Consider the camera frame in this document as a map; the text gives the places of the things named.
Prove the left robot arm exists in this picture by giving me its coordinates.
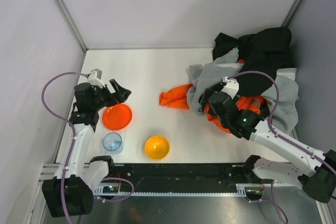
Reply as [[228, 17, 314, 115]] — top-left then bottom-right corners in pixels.
[[42, 79, 131, 219]]

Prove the white box under cloths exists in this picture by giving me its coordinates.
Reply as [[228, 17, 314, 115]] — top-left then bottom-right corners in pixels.
[[277, 68, 297, 81]]

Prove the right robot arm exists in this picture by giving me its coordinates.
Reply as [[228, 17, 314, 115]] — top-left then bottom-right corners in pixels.
[[199, 89, 335, 203]]

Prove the clear blue plastic cup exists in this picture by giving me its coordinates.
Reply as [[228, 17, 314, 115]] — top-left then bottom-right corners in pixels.
[[102, 132, 123, 154]]

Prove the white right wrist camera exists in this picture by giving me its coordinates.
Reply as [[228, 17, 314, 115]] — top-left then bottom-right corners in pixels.
[[221, 77, 239, 99]]

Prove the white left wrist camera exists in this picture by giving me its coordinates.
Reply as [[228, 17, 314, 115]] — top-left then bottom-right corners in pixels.
[[87, 69, 105, 88]]

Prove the orange plastic plate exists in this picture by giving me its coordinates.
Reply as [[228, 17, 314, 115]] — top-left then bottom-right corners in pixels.
[[102, 104, 132, 131]]

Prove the grey sweatshirt cloth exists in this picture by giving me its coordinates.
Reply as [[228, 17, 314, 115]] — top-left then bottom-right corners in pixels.
[[187, 48, 299, 134]]

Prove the yellow plastic bowl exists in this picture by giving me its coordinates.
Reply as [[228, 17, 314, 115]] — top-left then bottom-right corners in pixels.
[[144, 135, 170, 161]]

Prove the black cloth garment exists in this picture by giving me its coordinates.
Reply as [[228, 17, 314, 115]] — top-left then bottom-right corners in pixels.
[[212, 27, 295, 97]]

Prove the orange cloth garment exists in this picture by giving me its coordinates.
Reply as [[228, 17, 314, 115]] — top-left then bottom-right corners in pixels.
[[159, 83, 267, 134]]

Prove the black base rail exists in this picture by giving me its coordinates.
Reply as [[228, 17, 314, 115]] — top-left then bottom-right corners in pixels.
[[110, 163, 253, 196]]

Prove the left aluminium frame post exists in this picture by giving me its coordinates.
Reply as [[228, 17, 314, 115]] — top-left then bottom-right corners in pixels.
[[54, 0, 87, 52]]

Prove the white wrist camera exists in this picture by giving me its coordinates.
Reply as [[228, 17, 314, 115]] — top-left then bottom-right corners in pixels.
[[87, 69, 105, 88], [221, 77, 239, 99]]

